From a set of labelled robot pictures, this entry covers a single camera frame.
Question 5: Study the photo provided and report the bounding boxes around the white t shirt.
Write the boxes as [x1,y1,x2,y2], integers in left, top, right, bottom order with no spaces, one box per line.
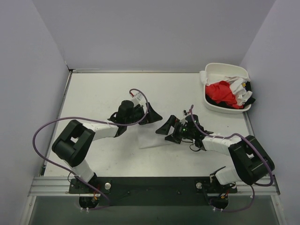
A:
[137,121,173,149]

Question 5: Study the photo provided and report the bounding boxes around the white plastic laundry basket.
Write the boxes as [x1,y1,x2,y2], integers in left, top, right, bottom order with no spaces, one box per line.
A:
[199,63,251,114]

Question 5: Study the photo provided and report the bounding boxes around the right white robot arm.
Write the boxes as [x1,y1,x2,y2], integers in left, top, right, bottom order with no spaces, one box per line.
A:
[156,114,275,186]

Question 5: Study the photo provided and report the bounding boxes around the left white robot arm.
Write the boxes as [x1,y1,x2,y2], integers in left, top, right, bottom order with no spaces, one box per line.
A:
[52,98,163,193]

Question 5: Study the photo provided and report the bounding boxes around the black t shirt in basket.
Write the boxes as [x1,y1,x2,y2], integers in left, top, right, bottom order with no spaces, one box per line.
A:
[205,82,255,109]

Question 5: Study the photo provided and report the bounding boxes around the red t shirt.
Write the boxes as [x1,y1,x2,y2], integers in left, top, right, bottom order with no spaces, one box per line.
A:
[205,81,243,109]

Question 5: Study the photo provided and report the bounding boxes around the white clothes in basket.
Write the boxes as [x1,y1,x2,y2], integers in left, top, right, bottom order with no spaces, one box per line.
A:
[200,71,255,110]

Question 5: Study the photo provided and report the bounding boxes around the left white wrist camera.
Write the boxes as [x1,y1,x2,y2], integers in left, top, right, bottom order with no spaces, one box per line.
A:
[131,92,143,107]

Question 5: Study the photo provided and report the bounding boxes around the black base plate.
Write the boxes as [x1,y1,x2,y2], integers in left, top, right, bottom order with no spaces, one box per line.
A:
[68,177,237,208]

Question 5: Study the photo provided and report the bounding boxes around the aluminium rail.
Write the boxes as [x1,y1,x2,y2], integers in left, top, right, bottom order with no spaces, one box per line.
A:
[28,176,280,196]

